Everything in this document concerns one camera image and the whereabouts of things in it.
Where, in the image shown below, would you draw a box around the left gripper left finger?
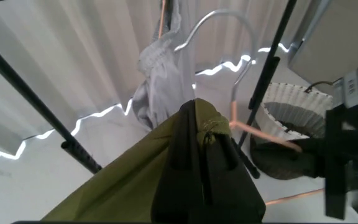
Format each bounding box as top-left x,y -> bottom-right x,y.
150,100 -> 204,222

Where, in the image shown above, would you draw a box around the green garment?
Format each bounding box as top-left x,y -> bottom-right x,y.
42,98 -> 233,222

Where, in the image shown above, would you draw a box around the pale grey shorts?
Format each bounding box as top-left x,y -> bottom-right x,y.
131,0 -> 198,130

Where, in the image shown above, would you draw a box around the white laundry basket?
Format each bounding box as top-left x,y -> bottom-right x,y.
249,82 -> 335,180

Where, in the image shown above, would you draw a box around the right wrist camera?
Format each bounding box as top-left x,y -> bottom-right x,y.
333,67 -> 358,110

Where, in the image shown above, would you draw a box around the white curtain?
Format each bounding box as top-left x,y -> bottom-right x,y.
0,0 -> 316,170

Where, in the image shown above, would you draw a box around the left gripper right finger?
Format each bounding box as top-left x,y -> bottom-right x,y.
202,135 -> 267,222

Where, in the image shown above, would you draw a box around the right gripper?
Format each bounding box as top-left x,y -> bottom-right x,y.
323,105 -> 358,220

